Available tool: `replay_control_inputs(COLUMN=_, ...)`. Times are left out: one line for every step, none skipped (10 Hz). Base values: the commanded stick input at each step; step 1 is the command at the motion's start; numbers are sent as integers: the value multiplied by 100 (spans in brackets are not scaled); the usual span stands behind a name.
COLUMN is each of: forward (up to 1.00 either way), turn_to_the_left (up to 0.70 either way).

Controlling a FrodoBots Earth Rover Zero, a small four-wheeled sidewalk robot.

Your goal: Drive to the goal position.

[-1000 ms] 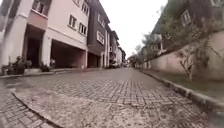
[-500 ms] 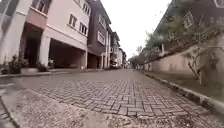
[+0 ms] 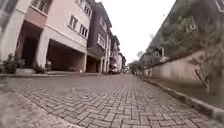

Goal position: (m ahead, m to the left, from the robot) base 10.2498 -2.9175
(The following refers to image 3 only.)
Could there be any grey boundary wall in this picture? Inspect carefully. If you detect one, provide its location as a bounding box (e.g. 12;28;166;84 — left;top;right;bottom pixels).
138;49;224;91

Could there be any building behind wall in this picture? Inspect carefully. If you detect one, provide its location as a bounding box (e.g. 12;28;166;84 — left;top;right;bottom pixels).
143;0;224;64

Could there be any concrete kerb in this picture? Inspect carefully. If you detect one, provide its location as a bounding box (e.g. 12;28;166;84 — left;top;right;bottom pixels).
139;76;224;123

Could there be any grey concrete pavement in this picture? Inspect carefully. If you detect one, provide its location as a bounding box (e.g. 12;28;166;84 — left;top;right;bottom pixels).
0;70;101;79

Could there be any row of buildings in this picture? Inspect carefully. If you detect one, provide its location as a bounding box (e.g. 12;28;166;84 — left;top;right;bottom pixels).
106;34;128;74

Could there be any brick paved road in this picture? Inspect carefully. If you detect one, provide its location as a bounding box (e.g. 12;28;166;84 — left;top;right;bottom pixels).
0;73;224;128

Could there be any grey verge strip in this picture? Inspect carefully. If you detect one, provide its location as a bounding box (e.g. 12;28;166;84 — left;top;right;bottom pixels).
146;77;224;109

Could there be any pink building with garages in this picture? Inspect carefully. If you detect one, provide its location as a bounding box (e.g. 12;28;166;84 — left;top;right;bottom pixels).
0;0;94;73

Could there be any group of trees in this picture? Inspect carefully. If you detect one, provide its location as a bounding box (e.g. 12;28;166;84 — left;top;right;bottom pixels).
128;50;149;73

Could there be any climbing plant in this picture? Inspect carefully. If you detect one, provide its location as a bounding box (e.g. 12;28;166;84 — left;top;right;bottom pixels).
196;33;224;98

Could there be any dark brown building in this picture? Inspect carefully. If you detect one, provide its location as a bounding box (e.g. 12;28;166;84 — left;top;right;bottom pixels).
85;1;113;74

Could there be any row of bushes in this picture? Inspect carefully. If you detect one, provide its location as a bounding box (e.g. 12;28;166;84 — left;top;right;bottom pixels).
0;53;53;75

